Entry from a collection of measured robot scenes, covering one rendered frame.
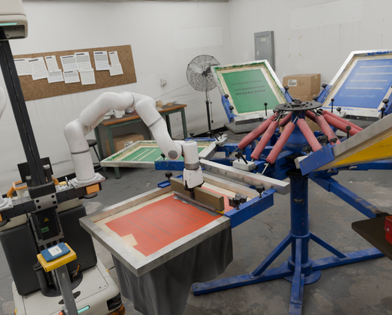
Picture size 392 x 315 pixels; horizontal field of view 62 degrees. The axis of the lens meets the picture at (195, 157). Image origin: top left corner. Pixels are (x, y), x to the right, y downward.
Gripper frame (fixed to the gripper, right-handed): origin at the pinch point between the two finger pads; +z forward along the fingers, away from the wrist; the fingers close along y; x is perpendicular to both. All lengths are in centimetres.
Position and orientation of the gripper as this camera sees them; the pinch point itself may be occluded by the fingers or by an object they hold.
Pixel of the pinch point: (195, 194)
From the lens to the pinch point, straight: 172.7
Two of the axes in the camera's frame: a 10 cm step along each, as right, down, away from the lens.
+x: 6.3, 1.8, -7.5
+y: -7.7, 2.7, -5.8
